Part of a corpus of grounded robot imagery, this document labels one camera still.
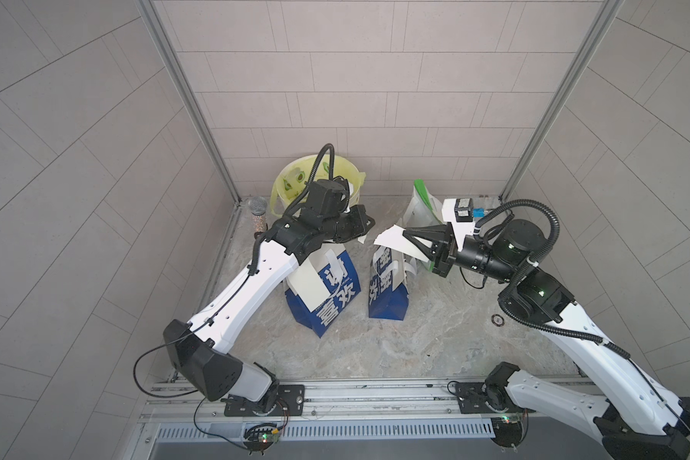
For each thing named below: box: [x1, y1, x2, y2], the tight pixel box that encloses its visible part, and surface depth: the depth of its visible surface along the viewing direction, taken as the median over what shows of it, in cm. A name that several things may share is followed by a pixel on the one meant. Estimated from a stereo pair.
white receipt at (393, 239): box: [373, 224, 434, 263], surface depth 55 cm
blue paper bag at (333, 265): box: [284, 242, 362, 339], surface depth 80 cm
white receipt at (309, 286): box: [288, 258, 331, 313], surface depth 72 cm
